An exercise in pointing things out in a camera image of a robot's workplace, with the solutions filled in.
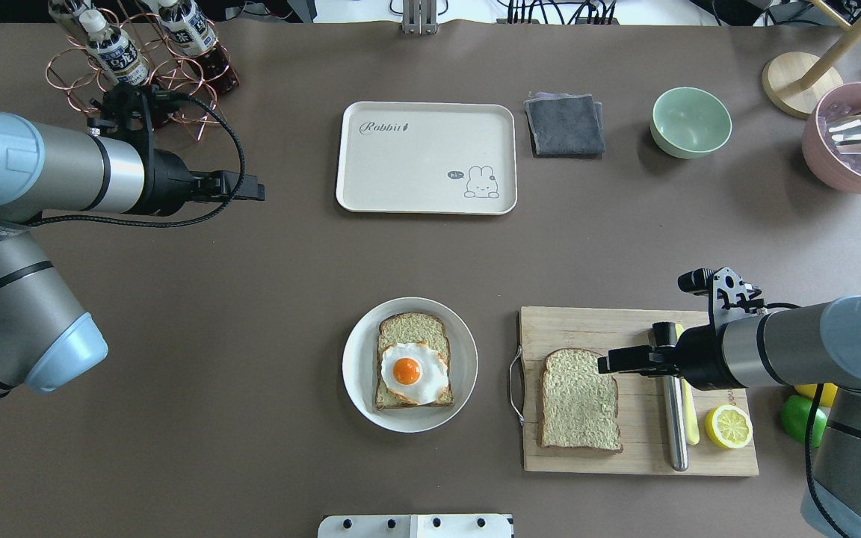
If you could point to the fried egg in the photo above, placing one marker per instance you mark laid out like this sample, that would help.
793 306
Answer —
414 372

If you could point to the half lemon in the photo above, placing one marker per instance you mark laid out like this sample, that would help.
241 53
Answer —
729 426

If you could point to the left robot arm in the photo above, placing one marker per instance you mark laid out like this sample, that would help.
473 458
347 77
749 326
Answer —
114 175

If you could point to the steel cylinder muddler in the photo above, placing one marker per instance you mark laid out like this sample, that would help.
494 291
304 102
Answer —
673 426

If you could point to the folded grey cloth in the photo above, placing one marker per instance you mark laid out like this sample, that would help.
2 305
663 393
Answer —
565 125

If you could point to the bread slice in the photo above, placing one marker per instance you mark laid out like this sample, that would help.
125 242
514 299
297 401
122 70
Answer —
579 404
407 328

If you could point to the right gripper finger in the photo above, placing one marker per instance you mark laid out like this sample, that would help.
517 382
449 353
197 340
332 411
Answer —
635 354
610 365

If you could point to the cream rabbit serving tray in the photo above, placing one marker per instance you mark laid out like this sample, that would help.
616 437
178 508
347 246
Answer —
427 158

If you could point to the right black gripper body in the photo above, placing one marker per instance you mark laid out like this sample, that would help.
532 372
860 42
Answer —
700 357

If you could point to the mint green bowl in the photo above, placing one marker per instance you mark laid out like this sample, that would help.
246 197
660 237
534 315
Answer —
689 122

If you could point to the pink bowl with ice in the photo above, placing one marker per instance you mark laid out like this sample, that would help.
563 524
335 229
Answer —
837 170

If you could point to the tea bottle front left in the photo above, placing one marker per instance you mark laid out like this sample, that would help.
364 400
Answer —
113 49

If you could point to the upper whole lemon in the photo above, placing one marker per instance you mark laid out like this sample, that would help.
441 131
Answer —
828 394

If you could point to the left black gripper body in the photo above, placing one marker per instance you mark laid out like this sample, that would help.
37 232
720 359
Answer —
168 183

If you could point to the white round plate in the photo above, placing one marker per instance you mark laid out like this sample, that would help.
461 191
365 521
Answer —
361 375

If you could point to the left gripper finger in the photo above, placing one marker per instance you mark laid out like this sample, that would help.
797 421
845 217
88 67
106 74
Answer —
228 192
224 179

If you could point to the yellow plastic knife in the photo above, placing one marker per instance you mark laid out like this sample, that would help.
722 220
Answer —
690 420

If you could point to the wooden cutting board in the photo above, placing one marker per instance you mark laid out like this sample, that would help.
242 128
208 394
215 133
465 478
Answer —
641 415

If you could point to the tea bottle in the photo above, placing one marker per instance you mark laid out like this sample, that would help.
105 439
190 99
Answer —
113 49
66 14
192 36

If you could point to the tea bottle back left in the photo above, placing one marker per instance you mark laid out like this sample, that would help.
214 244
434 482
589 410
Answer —
66 14

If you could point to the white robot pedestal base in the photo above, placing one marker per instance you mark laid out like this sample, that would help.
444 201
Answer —
418 525

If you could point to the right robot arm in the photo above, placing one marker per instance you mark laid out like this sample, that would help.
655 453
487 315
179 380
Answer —
744 346

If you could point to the wooden stand with round base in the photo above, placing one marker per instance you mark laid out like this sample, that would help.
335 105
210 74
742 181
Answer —
796 81

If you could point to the tea bottle right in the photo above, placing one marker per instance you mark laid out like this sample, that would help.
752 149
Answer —
192 36

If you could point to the green lime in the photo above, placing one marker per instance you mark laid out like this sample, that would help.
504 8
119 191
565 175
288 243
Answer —
794 417

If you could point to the copper wire bottle rack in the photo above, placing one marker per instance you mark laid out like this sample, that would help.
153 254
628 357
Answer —
80 78

